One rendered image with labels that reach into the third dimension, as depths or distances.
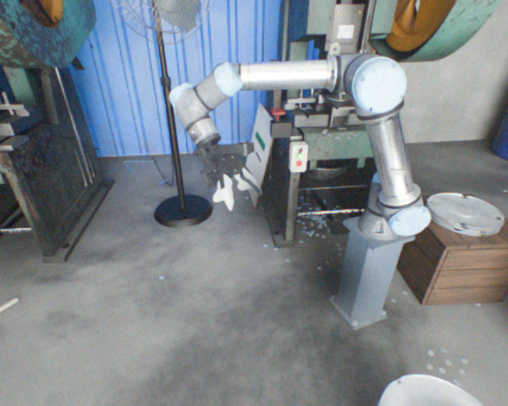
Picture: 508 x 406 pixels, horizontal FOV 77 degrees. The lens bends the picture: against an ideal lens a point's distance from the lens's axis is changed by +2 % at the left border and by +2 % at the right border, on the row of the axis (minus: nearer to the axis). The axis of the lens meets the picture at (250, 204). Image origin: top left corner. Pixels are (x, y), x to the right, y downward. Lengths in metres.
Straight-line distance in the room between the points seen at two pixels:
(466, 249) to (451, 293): 0.25
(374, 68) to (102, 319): 1.40
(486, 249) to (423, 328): 0.41
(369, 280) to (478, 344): 0.54
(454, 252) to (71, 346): 1.59
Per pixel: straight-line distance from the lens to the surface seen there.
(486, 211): 1.76
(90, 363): 1.49
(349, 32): 1.72
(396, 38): 1.98
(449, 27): 1.66
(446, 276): 1.62
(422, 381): 1.06
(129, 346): 1.48
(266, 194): 2.26
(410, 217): 1.03
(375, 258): 1.26
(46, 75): 2.18
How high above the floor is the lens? 1.16
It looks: 32 degrees down
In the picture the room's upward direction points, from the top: straight up
